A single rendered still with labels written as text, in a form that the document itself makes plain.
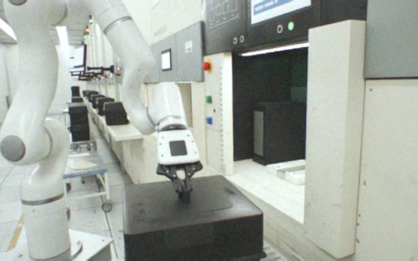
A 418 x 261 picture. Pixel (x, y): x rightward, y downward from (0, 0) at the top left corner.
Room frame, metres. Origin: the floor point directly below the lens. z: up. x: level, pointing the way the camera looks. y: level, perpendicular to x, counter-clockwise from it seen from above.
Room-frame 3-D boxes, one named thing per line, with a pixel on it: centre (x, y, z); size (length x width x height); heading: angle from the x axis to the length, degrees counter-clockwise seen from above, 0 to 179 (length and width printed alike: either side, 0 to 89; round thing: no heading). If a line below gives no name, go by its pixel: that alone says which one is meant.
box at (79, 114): (4.45, 1.91, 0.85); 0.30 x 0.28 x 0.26; 23
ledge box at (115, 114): (3.62, 1.11, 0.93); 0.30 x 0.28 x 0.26; 21
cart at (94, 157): (3.19, 1.37, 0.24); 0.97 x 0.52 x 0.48; 26
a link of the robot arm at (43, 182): (0.91, 0.51, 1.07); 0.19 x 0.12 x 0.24; 177
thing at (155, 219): (0.69, 0.06, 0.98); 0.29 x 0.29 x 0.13; 16
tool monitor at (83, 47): (4.02, 1.46, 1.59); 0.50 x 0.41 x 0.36; 114
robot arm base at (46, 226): (0.88, 0.51, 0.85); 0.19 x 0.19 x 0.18
